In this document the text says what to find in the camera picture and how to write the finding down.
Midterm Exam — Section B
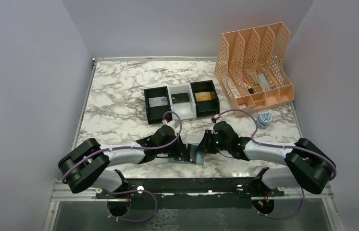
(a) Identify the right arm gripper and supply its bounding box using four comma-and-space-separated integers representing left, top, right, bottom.
196, 129, 230, 154

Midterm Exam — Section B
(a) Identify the green card holder wallet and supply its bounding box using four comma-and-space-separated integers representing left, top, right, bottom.
168, 143, 206, 165

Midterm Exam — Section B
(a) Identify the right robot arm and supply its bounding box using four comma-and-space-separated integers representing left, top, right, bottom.
197, 121, 336, 196

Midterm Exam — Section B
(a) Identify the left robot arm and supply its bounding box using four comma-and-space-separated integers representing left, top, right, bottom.
58, 125, 182, 198

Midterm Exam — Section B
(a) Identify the black card in tray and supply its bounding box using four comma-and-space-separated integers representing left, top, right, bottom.
171, 92, 190, 104

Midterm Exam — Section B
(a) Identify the gold card in tray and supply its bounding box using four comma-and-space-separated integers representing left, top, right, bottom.
195, 91, 215, 102

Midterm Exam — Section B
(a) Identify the black tray left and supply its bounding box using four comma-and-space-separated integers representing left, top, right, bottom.
144, 86, 171, 125

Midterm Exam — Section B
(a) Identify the black tray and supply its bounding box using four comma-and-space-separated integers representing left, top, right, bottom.
190, 80, 220, 117
144, 86, 171, 125

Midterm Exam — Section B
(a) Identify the white tray middle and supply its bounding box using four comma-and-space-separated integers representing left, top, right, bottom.
168, 83, 197, 120

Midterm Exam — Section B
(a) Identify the black tray right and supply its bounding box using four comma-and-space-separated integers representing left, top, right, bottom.
190, 80, 220, 117

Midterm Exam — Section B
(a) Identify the blue white tape roll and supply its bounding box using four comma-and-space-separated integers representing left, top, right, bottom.
257, 111, 273, 129

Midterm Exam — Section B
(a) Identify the yellow marker in organizer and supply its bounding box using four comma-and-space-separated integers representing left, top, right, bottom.
247, 85, 254, 94

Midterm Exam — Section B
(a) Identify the grey item in organizer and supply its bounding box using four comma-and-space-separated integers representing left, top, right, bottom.
257, 73, 272, 90

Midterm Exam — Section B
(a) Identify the orange file organizer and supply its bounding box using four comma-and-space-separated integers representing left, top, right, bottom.
214, 22, 295, 117

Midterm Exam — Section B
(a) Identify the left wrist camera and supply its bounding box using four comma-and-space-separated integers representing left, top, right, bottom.
162, 119, 180, 129

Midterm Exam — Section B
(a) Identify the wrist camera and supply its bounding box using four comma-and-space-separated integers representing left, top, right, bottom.
162, 119, 180, 129
211, 115, 222, 124

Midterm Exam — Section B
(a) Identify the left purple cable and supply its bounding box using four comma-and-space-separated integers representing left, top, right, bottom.
61, 111, 183, 223

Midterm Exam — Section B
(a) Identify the purple cable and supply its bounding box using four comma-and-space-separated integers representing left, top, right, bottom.
211, 109, 337, 220
61, 111, 183, 223

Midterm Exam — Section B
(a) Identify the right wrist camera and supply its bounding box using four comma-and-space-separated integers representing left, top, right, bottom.
211, 115, 222, 124

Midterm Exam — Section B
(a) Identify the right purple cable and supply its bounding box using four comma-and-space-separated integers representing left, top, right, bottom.
211, 109, 337, 220

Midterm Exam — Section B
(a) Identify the black mounting rail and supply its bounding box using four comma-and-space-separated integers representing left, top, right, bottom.
91, 171, 284, 199

